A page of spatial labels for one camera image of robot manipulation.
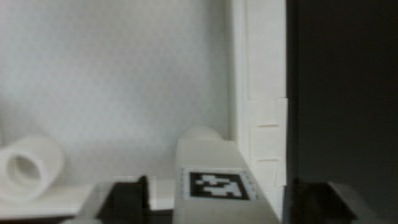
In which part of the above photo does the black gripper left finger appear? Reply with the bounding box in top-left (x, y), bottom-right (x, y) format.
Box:
top-left (60, 175), bottom-right (153, 224)

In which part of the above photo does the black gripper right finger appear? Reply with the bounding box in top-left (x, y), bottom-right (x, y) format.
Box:
top-left (289, 179), bottom-right (380, 224)

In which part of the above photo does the white desk tabletop tray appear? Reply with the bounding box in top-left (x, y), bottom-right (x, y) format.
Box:
top-left (0, 0), bottom-right (288, 219)

